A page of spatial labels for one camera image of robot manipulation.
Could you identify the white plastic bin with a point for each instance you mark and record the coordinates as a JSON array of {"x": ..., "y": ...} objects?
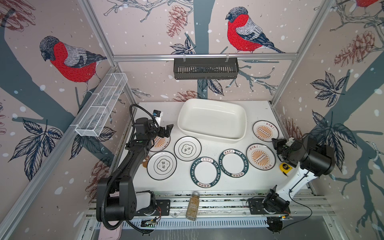
[{"x": 213, "y": 120}]

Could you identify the white flower plate lower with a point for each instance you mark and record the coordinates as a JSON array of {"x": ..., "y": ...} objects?
[{"x": 162, "y": 165}]

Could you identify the spice jar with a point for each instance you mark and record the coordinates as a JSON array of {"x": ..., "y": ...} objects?
[{"x": 193, "y": 207}]

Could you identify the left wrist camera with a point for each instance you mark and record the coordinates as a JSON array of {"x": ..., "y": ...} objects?
[{"x": 157, "y": 115}]

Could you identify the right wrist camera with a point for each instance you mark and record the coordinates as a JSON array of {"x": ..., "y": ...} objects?
[{"x": 290, "y": 141}]

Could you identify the black wall basket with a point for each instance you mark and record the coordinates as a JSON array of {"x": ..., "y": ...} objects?
[{"x": 206, "y": 68}]

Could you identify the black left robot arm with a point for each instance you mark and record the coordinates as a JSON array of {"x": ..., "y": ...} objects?
[{"x": 117, "y": 200}]

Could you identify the white flower plate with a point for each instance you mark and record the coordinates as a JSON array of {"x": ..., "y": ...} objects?
[
  {"x": 162, "y": 165},
  {"x": 187, "y": 149}
]

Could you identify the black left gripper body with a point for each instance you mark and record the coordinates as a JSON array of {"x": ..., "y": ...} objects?
[{"x": 153, "y": 132}]

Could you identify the white wire mesh shelf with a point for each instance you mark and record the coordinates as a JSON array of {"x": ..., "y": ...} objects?
[{"x": 96, "y": 116}]

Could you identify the green rim plate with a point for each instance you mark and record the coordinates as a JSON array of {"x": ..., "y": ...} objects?
[
  {"x": 205, "y": 172},
  {"x": 233, "y": 163}
]

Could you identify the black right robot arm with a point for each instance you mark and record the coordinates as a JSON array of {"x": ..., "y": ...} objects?
[{"x": 309, "y": 161}]

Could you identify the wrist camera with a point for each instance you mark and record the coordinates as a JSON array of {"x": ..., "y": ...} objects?
[
  {"x": 157, "y": 115},
  {"x": 290, "y": 141}
]

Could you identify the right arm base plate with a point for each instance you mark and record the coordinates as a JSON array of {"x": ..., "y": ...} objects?
[{"x": 258, "y": 206}]

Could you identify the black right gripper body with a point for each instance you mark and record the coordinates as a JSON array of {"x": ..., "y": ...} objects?
[{"x": 285, "y": 149}]

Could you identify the white flower plate upper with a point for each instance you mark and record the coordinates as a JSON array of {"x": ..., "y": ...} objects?
[{"x": 187, "y": 149}]

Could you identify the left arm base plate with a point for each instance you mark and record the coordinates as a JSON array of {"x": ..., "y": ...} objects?
[{"x": 161, "y": 208}]

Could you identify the yellow tape measure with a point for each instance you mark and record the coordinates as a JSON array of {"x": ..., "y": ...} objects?
[{"x": 285, "y": 168}]

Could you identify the sunburst plate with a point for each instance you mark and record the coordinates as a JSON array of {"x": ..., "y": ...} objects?
[
  {"x": 265, "y": 131},
  {"x": 261, "y": 157},
  {"x": 160, "y": 144}
]

